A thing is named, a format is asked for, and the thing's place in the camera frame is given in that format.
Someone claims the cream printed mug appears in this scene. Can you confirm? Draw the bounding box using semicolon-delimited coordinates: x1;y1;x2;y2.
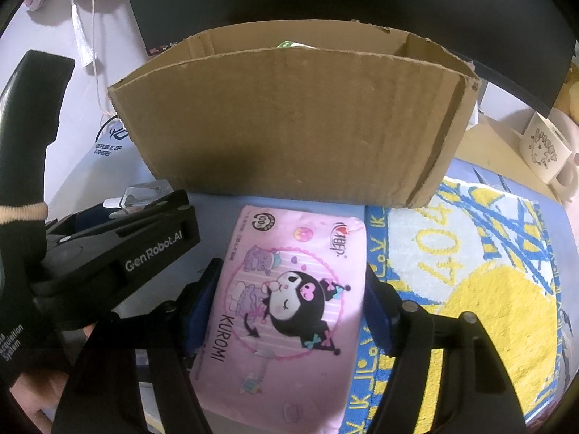
518;112;579;202

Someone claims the yellow plush toy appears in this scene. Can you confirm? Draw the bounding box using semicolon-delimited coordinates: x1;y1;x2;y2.
563;61;579;123

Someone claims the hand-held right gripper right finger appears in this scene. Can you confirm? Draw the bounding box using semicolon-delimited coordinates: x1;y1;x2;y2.
359;264;528;434

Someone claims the clear plastic piece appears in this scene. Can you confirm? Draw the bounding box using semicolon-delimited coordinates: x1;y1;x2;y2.
118;181;173;212

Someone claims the blue printed desk mat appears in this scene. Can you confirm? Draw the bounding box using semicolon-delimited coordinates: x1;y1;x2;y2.
181;156;579;326

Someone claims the pink headset cable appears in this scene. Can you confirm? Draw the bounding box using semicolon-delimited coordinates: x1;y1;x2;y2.
89;0;123;120

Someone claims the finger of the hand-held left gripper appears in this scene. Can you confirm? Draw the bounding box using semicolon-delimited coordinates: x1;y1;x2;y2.
102;189;191;238
75;199;123;232

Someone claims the white tassel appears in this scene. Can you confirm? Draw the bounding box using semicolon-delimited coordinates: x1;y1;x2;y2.
68;0;98;66

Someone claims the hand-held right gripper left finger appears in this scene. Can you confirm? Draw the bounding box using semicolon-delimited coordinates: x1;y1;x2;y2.
52;258;224;434

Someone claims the beige elastic band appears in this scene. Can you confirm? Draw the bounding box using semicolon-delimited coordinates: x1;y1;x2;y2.
0;203;49;223

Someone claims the person's left hand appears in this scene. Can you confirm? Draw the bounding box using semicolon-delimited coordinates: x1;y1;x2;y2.
20;321;98;421

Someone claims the brown cardboard box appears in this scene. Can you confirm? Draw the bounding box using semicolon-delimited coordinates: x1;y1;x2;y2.
107;18;481;209

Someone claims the pink cartoon tissue packet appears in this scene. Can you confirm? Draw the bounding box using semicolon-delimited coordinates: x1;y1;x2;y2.
189;204;367;434

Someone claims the yellow blue towel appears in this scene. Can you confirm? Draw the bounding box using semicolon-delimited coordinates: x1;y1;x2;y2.
339;176;571;434

